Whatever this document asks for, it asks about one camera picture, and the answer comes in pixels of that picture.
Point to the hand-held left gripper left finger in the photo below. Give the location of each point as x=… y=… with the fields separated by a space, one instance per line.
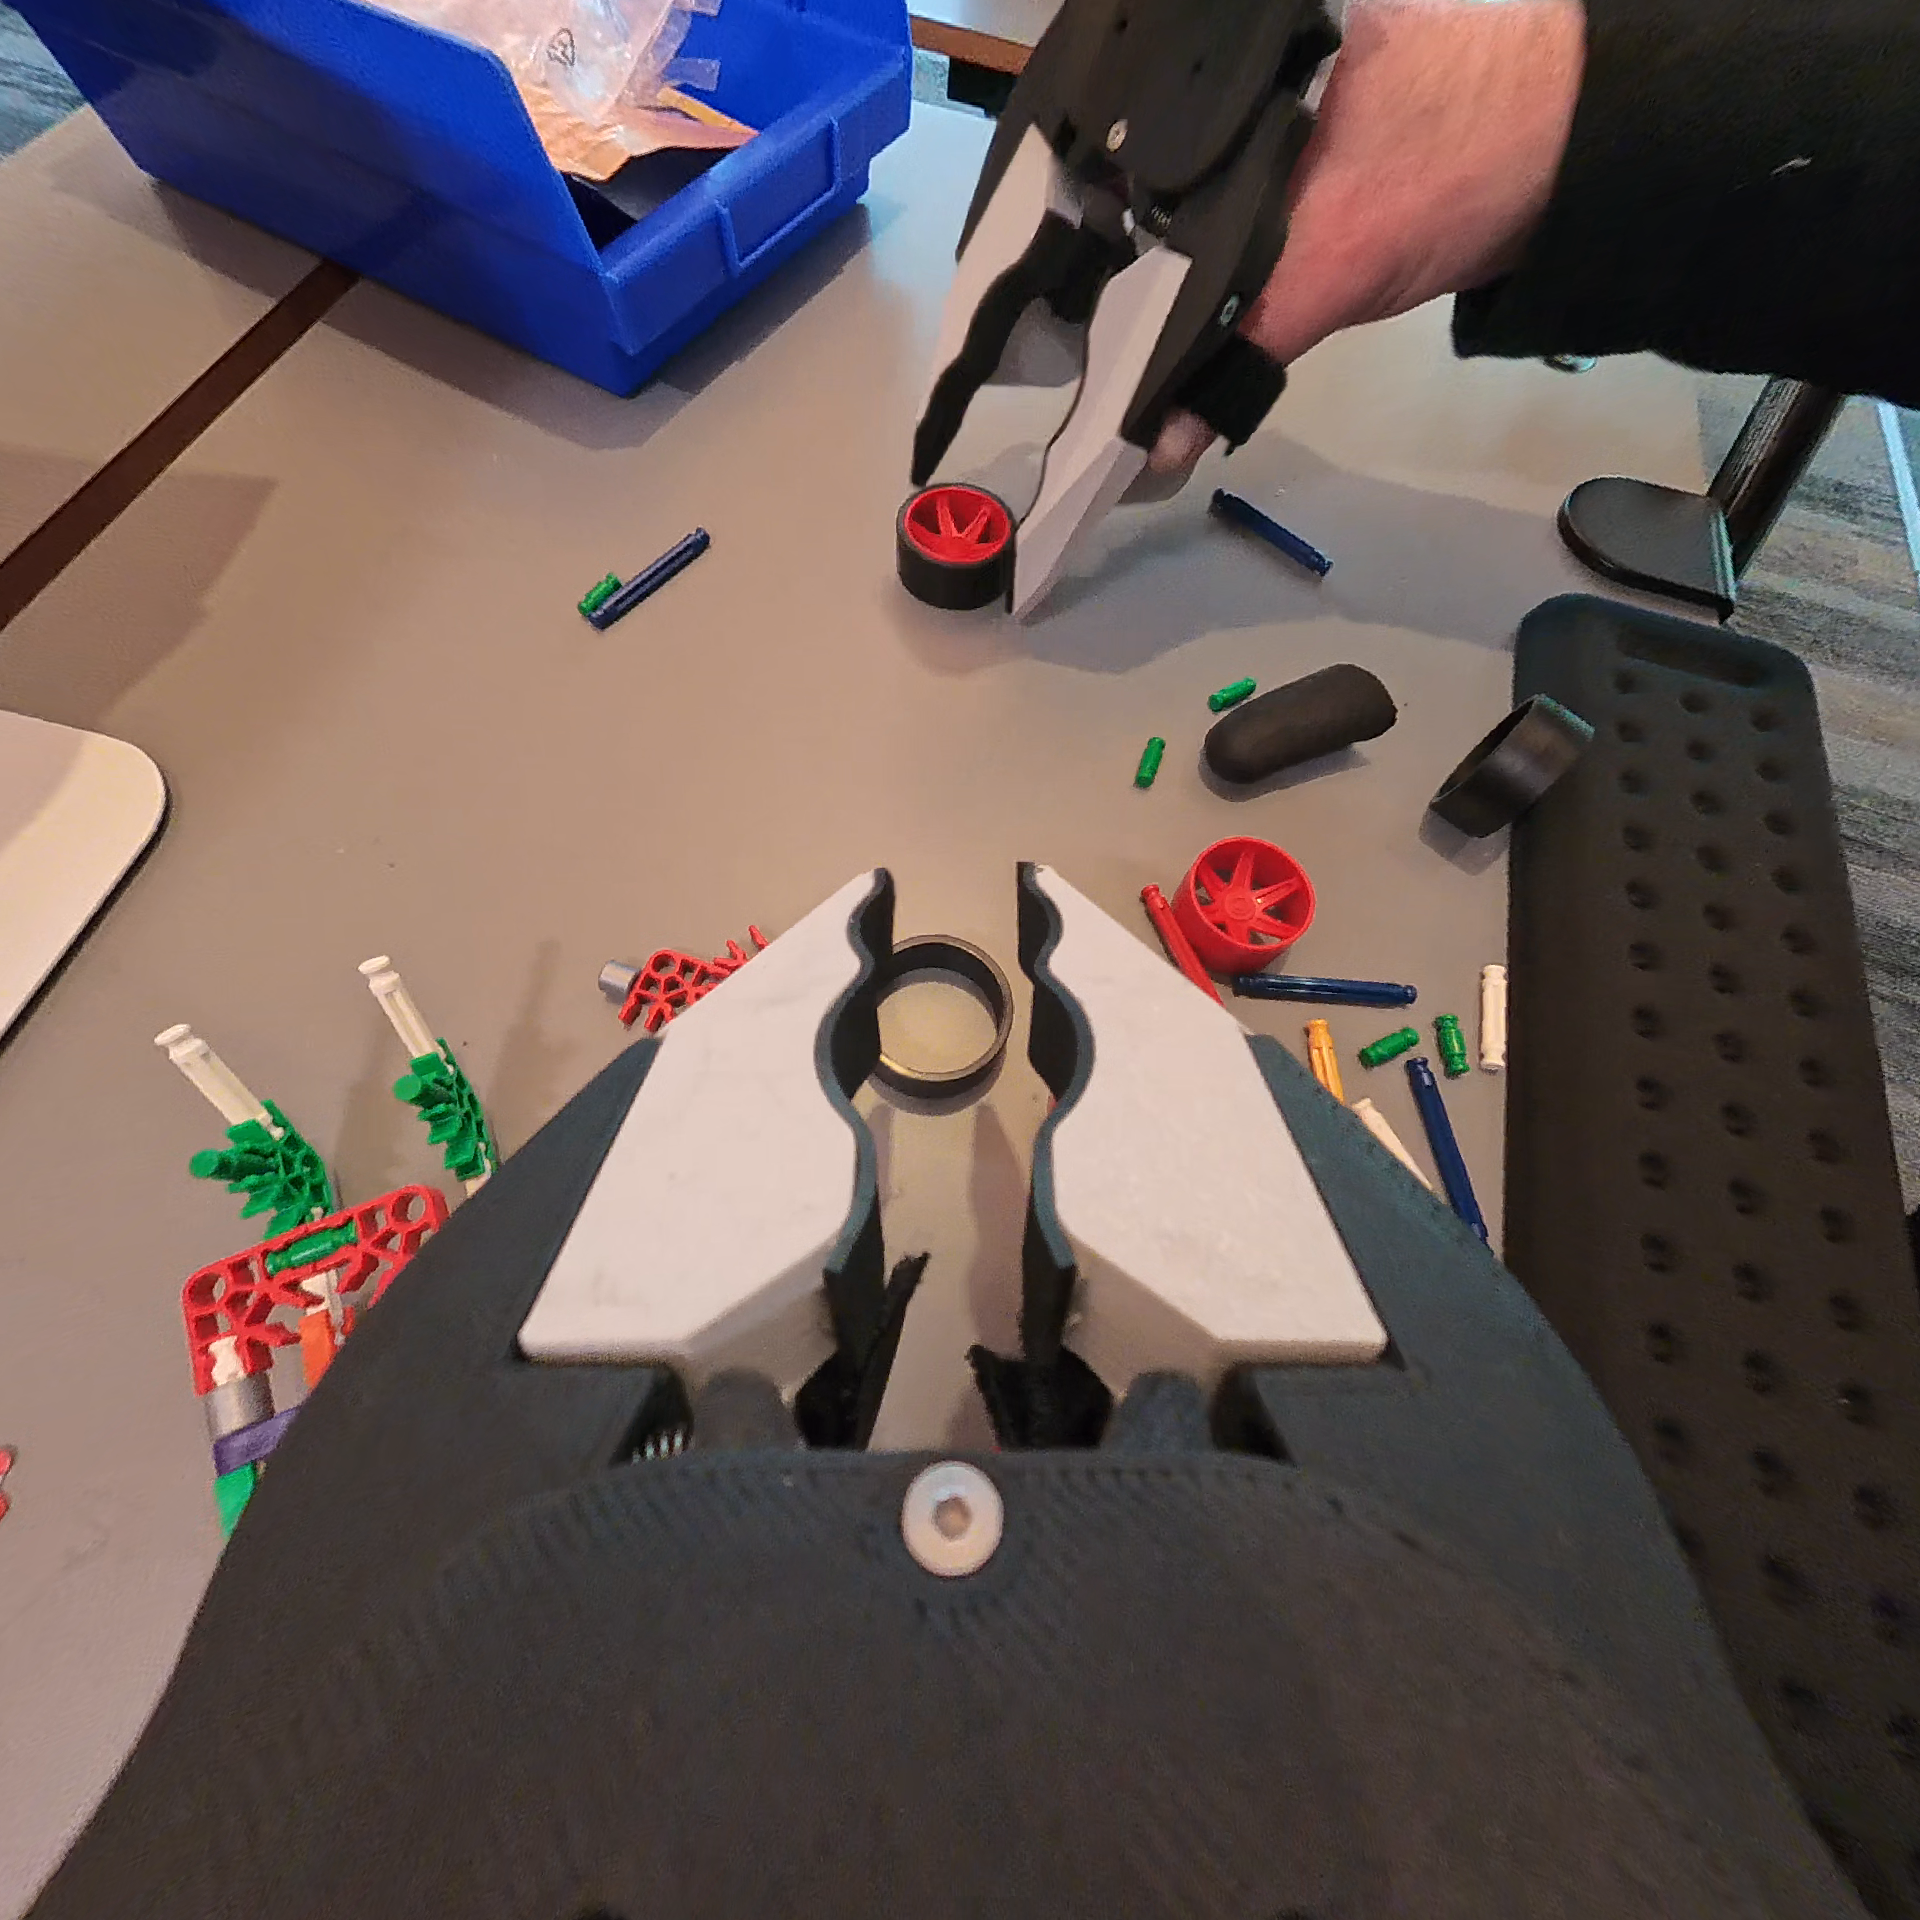
x=704 y=1200

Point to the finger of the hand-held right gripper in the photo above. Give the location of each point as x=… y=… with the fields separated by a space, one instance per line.
x=1124 y=360
x=999 y=210

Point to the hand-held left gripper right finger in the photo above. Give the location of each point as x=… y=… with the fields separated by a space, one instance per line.
x=1201 y=1200

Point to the red toy wheel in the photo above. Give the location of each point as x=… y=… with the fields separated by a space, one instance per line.
x=1245 y=901
x=960 y=524

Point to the red wheel with black tyre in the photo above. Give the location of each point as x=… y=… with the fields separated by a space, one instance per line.
x=944 y=582

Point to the multicoloured toy frame assembly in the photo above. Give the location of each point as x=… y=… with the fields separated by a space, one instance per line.
x=300 y=1261

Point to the person's right forearm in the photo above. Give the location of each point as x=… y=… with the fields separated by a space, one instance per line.
x=1724 y=180

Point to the person's right hand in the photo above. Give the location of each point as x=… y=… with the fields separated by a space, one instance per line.
x=1411 y=180

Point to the yellow plastic rod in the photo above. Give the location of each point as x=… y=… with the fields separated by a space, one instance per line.
x=1322 y=1058

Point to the short white rod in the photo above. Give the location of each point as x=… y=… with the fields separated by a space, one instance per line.
x=1492 y=1016
x=1389 y=1132

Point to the red fan connector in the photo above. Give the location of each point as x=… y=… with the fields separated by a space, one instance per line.
x=743 y=950
x=675 y=986

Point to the blue plastic rod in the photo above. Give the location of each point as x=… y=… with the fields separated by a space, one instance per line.
x=1271 y=533
x=1449 y=1148
x=1324 y=986

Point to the short green rod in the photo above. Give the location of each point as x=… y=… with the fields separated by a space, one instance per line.
x=1233 y=694
x=1451 y=1047
x=1149 y=760
x=601 y=597
x=1389 y=1047

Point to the long red rod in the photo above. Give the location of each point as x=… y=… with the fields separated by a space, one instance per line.
x=1178 y=944

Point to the black foam cylinder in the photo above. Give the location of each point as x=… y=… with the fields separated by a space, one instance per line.
x=1298 y=722

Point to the clear plastic bag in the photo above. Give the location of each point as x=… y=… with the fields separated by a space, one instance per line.
x=601 y=60

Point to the black perforated foam strip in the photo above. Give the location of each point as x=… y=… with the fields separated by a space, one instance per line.
x=1694 y=1124

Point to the thick blue rod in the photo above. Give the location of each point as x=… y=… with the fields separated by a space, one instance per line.
x=653 y=579

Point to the blue plastic bin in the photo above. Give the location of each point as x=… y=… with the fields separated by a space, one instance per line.
x=375 y=194

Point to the white tray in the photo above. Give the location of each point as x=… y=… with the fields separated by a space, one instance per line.
x=60 y=855

